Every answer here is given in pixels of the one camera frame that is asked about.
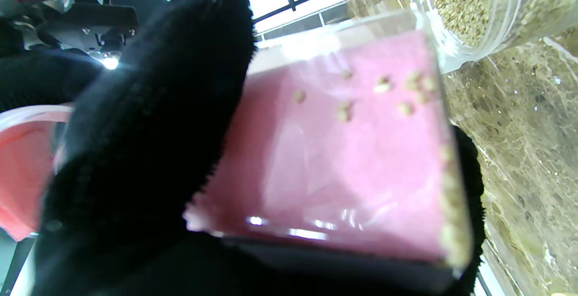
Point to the clear grain jar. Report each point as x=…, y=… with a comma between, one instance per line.
x=496, y=7

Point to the pink container with white lid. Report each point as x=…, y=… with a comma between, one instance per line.
x=343, y=151

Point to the pink plastic measuring cup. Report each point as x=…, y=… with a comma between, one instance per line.
x=22, y=174

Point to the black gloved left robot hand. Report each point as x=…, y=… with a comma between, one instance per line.
x=144, y=129

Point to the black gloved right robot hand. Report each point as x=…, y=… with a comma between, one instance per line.
x=40, y=81

